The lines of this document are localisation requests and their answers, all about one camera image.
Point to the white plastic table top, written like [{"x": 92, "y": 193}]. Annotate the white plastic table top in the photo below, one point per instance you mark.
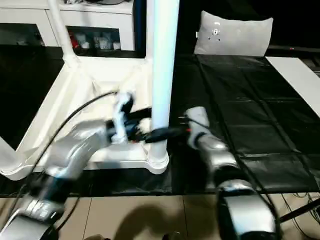
[{"x": 75, "y": 100}]

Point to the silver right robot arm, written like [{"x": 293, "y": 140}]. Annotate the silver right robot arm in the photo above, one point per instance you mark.
[{"x": 230, "y": 180}]

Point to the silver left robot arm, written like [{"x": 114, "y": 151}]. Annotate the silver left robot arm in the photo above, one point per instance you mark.
[{"x": 70, "y": 155}]

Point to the black table mat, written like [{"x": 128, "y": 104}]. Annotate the black table mat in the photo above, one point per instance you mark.
[{"x": 250, "y": 110}]

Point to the black cabinet with yellow label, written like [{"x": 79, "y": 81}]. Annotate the black cabinet with yellow label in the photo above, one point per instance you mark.
[{"x": 190, "y": 25}]

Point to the white glass-door cabinet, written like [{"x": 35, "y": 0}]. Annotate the white glass-door cabinet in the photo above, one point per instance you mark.
[{"x": 95, "y": 22}]

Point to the grey cushion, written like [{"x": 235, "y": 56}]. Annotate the grey cushion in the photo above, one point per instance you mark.
[{"x": 235, "y": 35}]

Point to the white flat board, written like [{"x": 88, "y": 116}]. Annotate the white flat board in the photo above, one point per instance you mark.
[{"x": 297, "y": 75}]

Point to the black stand bar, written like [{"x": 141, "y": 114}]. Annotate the black stand bar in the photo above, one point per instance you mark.
[{"x": 299, "y": 210}]

